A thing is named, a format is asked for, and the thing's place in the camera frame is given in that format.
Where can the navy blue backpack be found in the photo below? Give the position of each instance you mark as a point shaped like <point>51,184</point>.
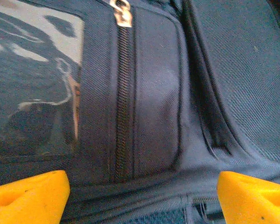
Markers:
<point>154,93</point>

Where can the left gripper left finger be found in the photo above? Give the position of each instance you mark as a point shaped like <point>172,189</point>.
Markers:
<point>25,200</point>

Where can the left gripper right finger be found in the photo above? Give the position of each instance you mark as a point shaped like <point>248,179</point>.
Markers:
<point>252,200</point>

